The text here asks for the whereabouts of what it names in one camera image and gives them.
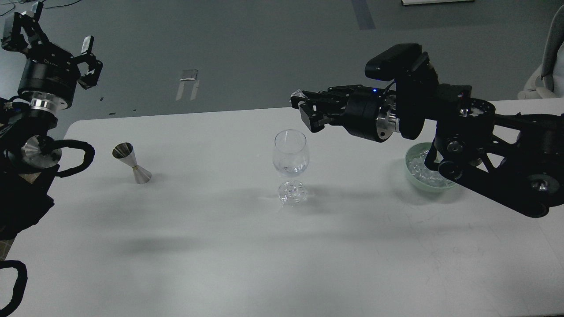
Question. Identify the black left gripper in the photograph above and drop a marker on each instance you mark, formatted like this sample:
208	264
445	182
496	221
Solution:
48	69

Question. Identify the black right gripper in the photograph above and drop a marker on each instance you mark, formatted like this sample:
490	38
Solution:
364	112

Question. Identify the clear ice cube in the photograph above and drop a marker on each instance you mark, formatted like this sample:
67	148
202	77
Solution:
298	94

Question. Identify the steel double jigger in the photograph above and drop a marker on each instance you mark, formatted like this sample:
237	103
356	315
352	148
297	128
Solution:
124	152

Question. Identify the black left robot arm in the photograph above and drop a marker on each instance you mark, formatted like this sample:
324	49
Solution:
30	159

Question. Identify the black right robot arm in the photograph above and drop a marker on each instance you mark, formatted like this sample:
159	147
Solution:
516	160

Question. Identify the clear wine glass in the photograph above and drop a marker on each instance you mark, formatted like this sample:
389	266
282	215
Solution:
291	158

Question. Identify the clear ice cubes pile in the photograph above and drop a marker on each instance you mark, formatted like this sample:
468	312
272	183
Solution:
418	170

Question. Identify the green bowl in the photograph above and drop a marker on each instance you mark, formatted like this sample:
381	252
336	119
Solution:
421	147

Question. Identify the grey office chair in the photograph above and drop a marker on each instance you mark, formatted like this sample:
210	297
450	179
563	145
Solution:
547	81

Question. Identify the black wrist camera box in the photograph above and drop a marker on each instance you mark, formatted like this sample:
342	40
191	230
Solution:
396	62

